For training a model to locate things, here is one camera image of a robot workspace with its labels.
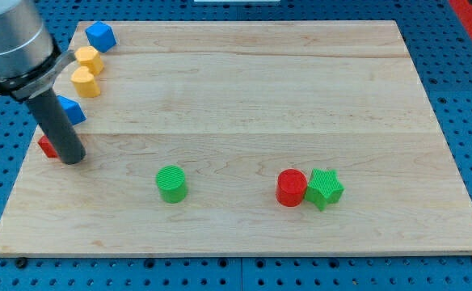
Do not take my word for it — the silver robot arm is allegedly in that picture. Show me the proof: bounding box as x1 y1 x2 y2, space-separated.
0 0 75 101

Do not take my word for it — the green star block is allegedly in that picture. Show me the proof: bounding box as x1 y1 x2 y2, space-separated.
304 168 344 211

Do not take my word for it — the red star block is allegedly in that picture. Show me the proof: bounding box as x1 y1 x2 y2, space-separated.
37 135 58 158

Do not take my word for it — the wooden board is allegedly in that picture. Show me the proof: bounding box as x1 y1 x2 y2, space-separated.
0 21 472 258

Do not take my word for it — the red cylinder block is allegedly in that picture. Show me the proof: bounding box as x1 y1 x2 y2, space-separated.
276 168 307 207

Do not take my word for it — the green cylinder block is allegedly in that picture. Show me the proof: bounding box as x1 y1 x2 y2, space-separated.
156 165 188 204

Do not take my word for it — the yellow heart block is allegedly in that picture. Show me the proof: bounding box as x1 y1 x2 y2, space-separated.
70 66 101 98

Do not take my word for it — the blue angular block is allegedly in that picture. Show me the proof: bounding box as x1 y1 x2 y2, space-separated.
57 95 86 125

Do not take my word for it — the yellow hexagon block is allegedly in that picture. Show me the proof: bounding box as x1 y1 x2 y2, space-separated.
74 46 104 75

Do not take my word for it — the blue cube block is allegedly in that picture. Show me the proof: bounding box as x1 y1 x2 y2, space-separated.
85 21 116 53

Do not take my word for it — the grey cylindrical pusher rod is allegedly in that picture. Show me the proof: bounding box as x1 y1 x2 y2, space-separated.
26 89 86 165

